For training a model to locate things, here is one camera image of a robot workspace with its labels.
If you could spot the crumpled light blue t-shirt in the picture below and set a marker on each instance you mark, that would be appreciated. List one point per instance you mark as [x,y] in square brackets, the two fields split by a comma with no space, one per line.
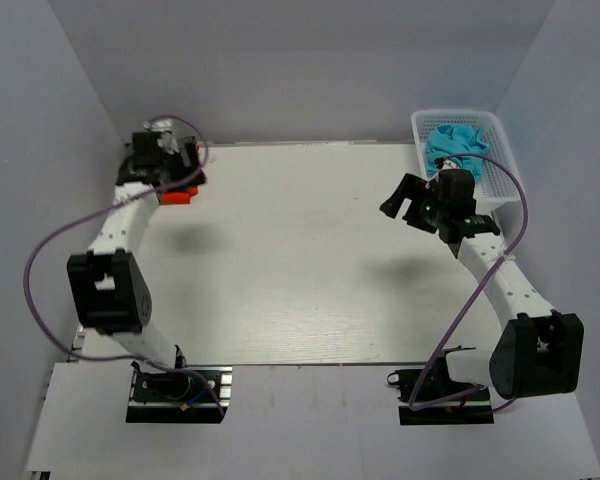
[447,139]

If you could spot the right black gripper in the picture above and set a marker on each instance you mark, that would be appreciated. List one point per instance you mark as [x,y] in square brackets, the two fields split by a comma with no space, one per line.
[407,188]

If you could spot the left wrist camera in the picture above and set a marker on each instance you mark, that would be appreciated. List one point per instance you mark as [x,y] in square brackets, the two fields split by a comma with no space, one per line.
[164,130]

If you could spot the folded orange t-shirt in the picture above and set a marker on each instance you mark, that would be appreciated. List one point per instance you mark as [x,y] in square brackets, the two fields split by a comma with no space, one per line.
[178,196]

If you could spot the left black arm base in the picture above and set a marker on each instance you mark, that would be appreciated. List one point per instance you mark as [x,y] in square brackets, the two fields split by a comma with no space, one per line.
[163,398]

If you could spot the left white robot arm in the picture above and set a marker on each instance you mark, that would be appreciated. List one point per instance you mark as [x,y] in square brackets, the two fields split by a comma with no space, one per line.
[110,293]

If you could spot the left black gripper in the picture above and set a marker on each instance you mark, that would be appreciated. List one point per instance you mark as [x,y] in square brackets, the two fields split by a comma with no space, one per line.
[179,157]

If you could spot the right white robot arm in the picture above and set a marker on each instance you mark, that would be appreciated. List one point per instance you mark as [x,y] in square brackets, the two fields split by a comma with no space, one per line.
[539,350]

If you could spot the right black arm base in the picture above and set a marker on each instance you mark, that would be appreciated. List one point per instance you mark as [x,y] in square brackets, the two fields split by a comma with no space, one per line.
[462,407]

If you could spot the white plastic basket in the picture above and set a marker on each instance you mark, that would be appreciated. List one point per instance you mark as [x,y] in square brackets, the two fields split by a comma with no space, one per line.
[494,188]

